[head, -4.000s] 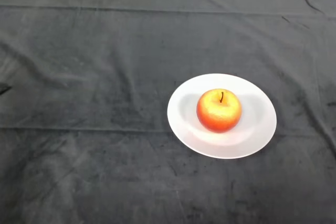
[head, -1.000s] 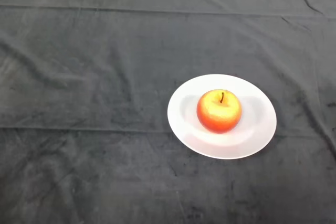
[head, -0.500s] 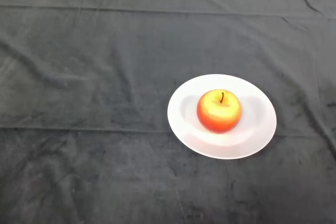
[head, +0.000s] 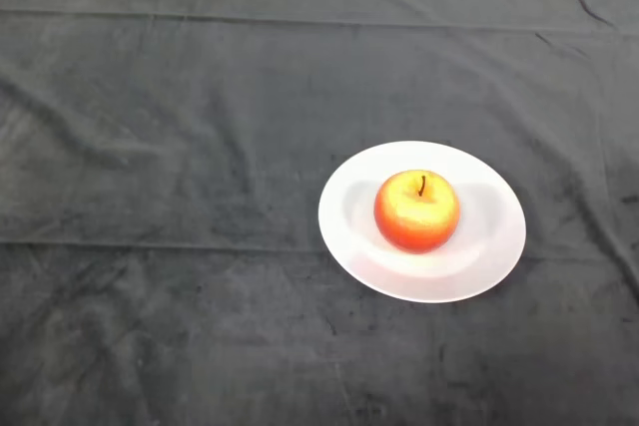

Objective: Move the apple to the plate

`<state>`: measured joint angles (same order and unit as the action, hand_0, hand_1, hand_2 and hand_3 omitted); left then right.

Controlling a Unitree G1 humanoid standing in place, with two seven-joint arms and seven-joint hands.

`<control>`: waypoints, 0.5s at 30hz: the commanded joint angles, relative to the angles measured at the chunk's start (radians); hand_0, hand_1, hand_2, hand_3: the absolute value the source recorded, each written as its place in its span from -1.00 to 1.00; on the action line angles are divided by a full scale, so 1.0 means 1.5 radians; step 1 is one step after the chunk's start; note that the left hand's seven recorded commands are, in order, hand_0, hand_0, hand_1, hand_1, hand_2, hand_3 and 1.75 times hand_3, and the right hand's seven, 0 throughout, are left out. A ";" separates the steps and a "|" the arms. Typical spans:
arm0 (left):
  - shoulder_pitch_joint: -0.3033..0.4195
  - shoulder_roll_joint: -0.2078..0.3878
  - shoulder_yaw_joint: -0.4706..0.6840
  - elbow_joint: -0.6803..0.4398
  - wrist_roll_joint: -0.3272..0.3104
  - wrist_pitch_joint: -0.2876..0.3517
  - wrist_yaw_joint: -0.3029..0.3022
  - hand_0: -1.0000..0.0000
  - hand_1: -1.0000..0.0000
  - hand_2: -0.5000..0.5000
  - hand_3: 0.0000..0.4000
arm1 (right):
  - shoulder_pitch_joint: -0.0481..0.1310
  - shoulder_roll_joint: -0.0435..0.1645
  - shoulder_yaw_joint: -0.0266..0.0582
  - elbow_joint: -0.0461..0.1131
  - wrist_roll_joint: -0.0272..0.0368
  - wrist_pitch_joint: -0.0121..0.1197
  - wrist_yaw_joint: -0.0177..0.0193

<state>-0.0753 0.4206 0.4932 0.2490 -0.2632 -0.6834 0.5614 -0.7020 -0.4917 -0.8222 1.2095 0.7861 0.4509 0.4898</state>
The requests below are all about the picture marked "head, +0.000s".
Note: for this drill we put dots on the red yellow apple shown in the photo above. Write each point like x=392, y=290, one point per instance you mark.
x=417, y=211

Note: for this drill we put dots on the white round plate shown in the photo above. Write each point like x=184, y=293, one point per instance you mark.
x=489, y=246

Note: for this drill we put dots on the black cloth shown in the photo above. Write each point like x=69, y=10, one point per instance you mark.
x=299, y=72

